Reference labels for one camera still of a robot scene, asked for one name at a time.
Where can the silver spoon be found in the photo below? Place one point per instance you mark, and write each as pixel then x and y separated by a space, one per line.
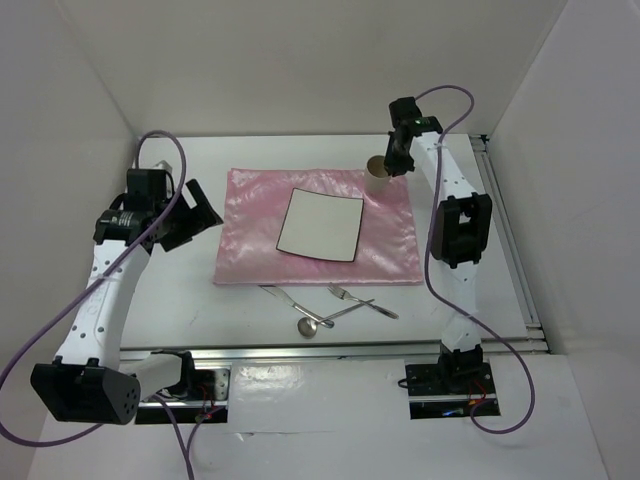
pixel 307 326

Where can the pink rose satin cloth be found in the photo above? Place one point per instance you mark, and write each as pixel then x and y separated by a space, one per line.
pixel 255 208

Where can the beige paper cup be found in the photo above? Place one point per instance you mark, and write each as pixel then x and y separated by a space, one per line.
pixel 376 178

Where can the silver table knife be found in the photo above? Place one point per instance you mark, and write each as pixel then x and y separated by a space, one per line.
pixel 283 296

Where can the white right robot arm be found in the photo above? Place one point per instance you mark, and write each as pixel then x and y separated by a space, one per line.
pixel 458 235

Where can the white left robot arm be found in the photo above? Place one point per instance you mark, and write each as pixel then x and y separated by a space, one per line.
pixel 85 381

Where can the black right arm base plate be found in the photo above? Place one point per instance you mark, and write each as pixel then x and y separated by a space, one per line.
pixel 431 397

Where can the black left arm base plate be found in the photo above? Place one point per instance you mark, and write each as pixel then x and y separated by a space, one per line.
pixel 204 400

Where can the aluminium right side rail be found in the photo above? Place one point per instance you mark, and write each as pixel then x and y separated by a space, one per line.
pixel 535 331

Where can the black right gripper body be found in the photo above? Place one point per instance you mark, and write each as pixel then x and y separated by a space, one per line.
pixel 397 158

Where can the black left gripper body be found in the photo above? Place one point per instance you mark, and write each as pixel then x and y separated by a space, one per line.
pixel 180 225

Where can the white square plate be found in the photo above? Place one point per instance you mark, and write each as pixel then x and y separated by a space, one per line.
pixel 321 226

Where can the silver fork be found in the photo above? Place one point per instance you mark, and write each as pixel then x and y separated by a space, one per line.
pixel 343 294

